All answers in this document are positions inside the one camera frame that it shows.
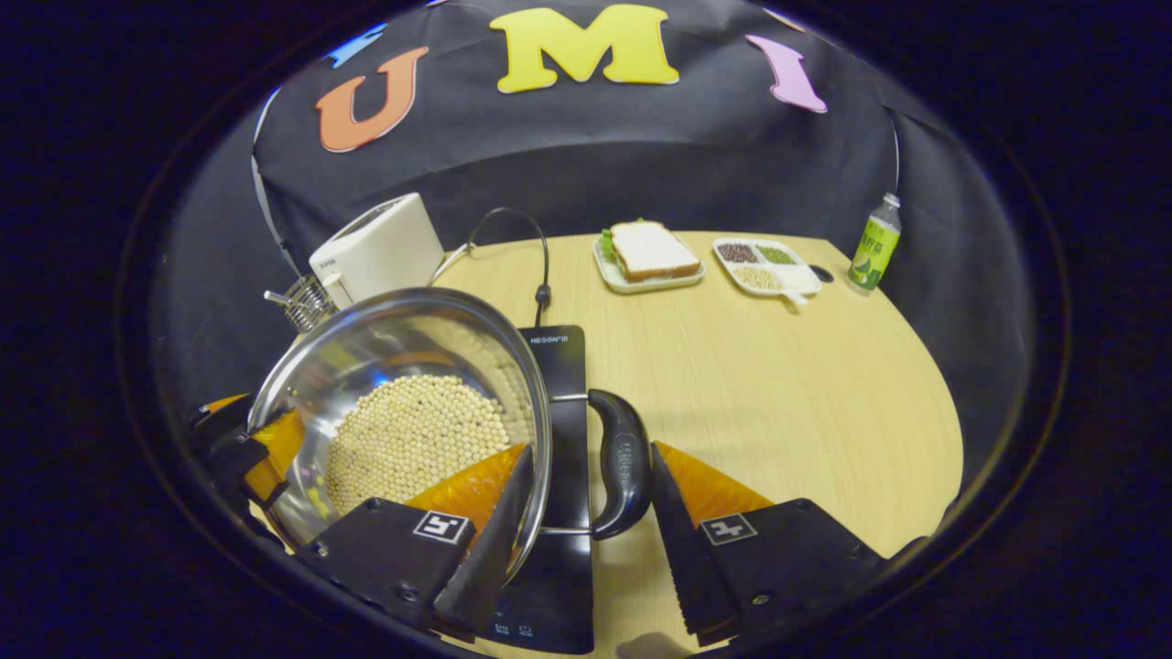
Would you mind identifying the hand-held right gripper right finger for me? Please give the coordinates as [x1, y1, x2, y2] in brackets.
[648, 441, 889, 649]

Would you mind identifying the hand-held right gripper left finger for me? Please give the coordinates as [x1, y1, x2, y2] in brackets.
[295, 443, 537, 642]

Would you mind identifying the black induction cooktop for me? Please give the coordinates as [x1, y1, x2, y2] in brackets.
[485, 325, 596, 655]

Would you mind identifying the steel pot with black handles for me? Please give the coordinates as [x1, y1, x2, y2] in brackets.
[247, 286, 654, 587]

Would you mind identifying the pile of soybeans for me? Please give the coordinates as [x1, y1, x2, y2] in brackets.
[325, 373, 512, 515]

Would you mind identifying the white toaster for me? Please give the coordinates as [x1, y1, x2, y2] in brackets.
[309, 192, 447, 310]

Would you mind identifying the white rectangular plate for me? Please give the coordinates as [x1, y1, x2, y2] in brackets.
[592, 236, 708, 296]

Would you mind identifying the white divided dish of beans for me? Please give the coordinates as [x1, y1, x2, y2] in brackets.
[712, 236, 823, 306]

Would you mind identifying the sandwich with lettuce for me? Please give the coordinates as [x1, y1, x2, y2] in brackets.
[602, 220, 701, 282]

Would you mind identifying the green label tea bottle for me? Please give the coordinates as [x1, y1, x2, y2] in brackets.
[846, 192, 903, 296]

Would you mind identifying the black power cable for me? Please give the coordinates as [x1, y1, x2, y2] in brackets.
[430, 207, 553, 328]

